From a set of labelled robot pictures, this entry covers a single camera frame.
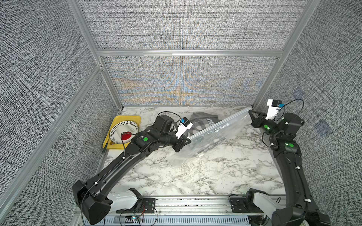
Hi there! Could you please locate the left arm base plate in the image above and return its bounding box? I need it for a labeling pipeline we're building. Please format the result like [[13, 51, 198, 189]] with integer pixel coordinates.
[[116, 198, 156, 214]]

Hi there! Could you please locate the black white checkered cloth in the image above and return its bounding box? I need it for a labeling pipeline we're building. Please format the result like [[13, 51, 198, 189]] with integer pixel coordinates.
[[187, 112, 221, 137]]

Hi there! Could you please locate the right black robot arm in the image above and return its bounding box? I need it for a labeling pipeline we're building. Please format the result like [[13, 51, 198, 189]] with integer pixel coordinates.
[[244, 110, 331, 226]]

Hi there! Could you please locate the aluminium front rail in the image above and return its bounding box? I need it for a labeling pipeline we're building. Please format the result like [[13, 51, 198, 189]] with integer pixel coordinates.
[[72, 195, 316, 226]]

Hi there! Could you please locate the yellow tray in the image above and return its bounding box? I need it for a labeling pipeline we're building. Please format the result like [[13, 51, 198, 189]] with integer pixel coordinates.
[[103, 115, 141, 150]]

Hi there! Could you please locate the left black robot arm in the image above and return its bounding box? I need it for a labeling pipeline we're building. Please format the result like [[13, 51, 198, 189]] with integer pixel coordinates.
[[72, 112, 193, 225]]

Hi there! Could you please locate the clear vacuum bag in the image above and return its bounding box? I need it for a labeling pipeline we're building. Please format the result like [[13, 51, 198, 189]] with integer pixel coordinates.
[[167, 107, 251, 166]]

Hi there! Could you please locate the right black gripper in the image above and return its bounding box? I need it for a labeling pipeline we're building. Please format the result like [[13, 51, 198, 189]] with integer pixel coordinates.
[[252, 110, 284, 141]]

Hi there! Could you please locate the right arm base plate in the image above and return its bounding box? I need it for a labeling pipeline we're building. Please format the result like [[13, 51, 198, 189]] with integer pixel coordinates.
[[228, 194, 263, 213]]

